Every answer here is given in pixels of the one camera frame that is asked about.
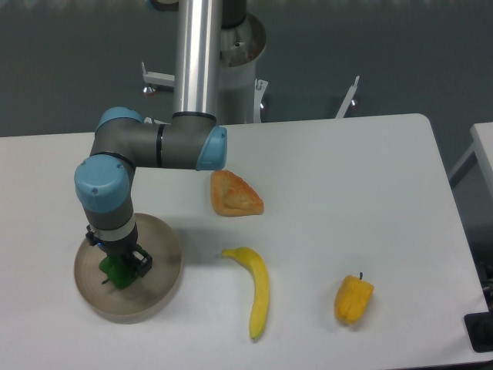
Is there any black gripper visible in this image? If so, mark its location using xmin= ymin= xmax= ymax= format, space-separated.
xmin=86 ymin=226 xmax=153 ymax=278

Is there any green bell pepper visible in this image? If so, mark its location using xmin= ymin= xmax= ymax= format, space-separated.
xmin=99 ymin=255 xmax=139 ymax=290

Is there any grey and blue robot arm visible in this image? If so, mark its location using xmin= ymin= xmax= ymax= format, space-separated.
xmin=74 ymin=1 xmax=247 ymax=282

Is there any beige round plate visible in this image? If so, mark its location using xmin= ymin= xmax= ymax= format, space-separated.
xmin=74 ymin=213 xmax=183 ymax=323

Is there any yellow bell pepper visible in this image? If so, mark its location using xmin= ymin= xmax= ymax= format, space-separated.
xmin=334 ymin=272 xmax=374 ymax=325

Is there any triangular orange pastry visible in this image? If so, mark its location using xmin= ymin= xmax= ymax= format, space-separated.
xmin=210 ymin=170 xmax=264 ymax=217

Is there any yellow banana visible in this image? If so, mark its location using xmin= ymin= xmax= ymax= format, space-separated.
xmin=221 ymin=247 xmax=270 ymax=341

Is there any white side table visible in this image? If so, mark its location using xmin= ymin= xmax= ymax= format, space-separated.
xmin=448 ymin=122 xmax=492 ymax=193

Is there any black device at right edge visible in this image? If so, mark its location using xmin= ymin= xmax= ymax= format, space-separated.
xmin=464 ymin=311 xmax=492 ymax=353

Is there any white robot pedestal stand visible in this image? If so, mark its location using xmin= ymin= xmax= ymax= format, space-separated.
xmin=139 ymin=11 xmax=361 ymax=130

